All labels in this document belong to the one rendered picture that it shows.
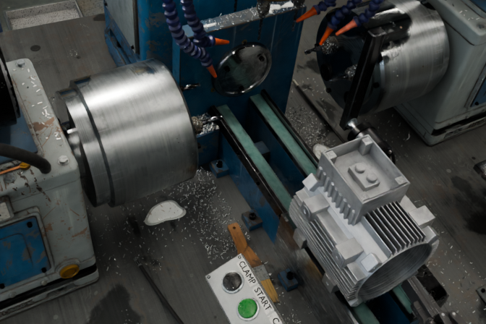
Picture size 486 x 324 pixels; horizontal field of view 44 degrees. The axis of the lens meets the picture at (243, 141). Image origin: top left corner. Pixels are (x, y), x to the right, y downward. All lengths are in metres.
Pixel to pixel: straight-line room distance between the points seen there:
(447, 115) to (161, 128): 0.76
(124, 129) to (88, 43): 0.73
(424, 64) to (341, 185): 0.43
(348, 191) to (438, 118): 0.58
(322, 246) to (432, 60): 0.51
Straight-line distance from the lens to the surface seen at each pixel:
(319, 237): 1.07
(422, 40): 1.35
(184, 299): 1.25
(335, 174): 1.03
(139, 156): 1.07
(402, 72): 1.32
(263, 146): 1.43
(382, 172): 1.08
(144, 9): 1.31
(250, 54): 1.33
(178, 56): 1.26
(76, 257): 1.19
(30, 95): 1.11
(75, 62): 1.70
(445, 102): 1.51
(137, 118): 1.06
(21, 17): 2.57
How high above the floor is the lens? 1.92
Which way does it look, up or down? 48 degrees down
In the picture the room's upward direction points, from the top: 8 degrees clockwise
